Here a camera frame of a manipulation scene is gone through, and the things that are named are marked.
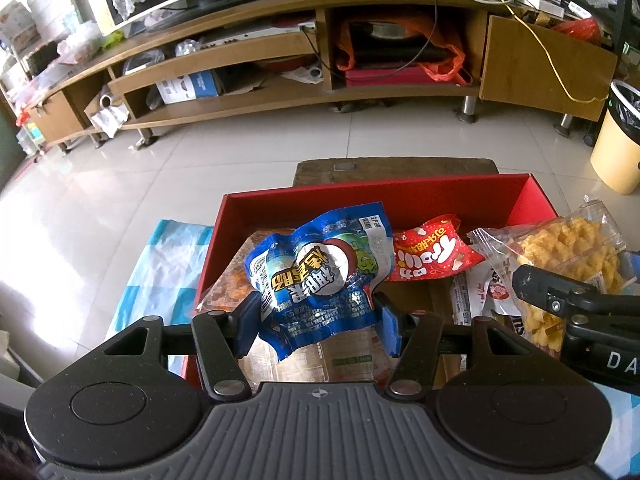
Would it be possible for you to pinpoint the clear brown cracker packet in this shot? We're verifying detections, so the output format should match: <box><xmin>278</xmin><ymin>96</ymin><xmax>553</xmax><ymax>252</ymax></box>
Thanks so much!
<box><xmin>195</xmin><ymin>229</ymin><xmax>296</xmax><ymax>313</ymax></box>

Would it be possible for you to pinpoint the long white red snack packet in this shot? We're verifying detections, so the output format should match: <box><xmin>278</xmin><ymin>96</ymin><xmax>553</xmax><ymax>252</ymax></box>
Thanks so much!
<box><xmin>245</xmin><ymin>332</ymin><xmax>333</xmax><ymax>396</ymax></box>

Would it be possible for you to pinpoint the orange plastic bag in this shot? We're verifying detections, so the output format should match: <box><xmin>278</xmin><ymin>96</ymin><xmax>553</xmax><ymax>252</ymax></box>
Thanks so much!
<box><xmin>335</xmin><ymin>15</ymin><xmax>473</xmax><ymax>86</ymax></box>

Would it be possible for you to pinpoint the clear waffle cookie packet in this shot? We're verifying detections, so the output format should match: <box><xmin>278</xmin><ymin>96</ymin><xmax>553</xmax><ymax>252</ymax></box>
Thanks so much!
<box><xmin>467</xmin><ymin>199</ymin><xmax>628</xmax><ymax>361</ymax></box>

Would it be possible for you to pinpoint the cream trash bin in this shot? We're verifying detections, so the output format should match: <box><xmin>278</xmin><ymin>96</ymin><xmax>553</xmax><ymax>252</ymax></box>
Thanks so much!
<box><xmin>590</xmin><ymin>80</ymin><xmax>640</xmax><ymax>196</ymax></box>

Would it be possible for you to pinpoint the red plastic bag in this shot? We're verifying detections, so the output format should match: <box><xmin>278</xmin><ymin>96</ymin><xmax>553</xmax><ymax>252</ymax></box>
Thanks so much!
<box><xmin>552</xmin><ymin>17</ymin><xmax>601</xmax><ymax>46</ymax></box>

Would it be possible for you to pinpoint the yellow cable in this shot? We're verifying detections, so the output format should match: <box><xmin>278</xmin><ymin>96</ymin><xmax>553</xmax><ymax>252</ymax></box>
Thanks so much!
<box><xmin>390</xmin><ymin>0</ymin><xmax>611</xmax><ymax>103</ymax></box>

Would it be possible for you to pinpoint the red cardboard box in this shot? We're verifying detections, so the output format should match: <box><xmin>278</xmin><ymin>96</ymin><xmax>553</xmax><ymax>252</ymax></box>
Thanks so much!
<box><xmin>182</xmin><ymin>173</ymin><xmax>561</xmax><ymax>396</ymax></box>

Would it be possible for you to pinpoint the blue snack packet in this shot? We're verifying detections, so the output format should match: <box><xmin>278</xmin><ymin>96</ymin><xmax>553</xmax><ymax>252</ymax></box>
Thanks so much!
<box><xmin>243</xmin><ymin>202</ymin><xmax>396</xmax><ymax>362</ymax></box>

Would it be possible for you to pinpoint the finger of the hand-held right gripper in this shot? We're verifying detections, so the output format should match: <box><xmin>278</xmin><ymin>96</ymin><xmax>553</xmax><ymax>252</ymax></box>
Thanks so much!
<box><xmin>620</xmin><ymin>250</ymin><xmax>640</xmax><ymax>293</ymax></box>
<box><xmin>512</xmin><ymin>264</ymin><xmax>608</xmax><ymax>323</ymax></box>

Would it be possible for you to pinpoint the blue white carton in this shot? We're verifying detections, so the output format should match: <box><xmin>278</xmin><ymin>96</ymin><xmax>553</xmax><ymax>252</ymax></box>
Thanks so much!
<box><xmin>156</xmin><ymin>71</ymin><xmax>223</xmax><ymax>106</ymax></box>

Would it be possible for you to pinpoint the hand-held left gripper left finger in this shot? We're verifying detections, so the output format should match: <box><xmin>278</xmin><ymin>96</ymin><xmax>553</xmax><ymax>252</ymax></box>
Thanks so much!
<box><xmin>102</xmin><ymin>292</ymin><xmax>263</xmax><ymax>402</ymax></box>

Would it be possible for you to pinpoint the cluttered white storage rack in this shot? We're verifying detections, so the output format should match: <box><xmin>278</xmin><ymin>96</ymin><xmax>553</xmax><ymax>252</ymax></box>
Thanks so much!
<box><xmin>0</xmin><ymin>0</ymin><xmax>106</xmax><ymax>156</ymax></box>

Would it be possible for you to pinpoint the blue white checked tablecloth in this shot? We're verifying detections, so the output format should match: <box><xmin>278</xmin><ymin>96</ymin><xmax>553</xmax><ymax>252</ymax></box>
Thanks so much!
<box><xmin>104</xmin><ymin>219</ymin><xmax>640</xmax><ymax>480</ymax></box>

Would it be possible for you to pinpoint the silver snack pouch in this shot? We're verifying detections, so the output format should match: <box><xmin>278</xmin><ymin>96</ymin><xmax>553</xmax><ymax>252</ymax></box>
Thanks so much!
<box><xmin>450</xmin><ymin>260</ymin><xmax>523</xmax><ymax>331</ymax></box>

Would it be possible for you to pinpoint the wooden tv stand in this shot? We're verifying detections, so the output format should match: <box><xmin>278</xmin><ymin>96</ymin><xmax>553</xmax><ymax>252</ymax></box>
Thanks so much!
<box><xmin>25</xmin><ymin>0</ymin><xmax>618</xmax><ymax>153</ymax></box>

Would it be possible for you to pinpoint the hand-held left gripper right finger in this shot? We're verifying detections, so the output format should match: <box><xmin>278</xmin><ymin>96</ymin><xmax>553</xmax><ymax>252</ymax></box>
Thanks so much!
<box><xmin>372</xmin><ymin>294</ymin><xmax>543</xmax><ymax>397</ymax></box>

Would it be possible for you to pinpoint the long white power strip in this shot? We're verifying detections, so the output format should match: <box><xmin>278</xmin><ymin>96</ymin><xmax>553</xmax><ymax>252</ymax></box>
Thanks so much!
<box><xmin>487</xmin><ymin>0</ymin><xmax>566</xmax><ymax>16</ymax></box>

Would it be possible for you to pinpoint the small red snack packet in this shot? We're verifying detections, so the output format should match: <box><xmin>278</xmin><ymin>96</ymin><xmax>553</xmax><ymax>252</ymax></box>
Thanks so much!
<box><xmin>387</xmin><ymin>214</ymin><xmax>486</xmax><ymax>283</ymax></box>

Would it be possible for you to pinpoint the flat red box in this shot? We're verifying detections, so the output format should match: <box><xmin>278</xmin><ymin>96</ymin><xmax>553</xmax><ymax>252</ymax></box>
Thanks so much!
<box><xmin>345</xmin><ymin>67</ymin><xmax>458</xmax><ymax>89</ymax></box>

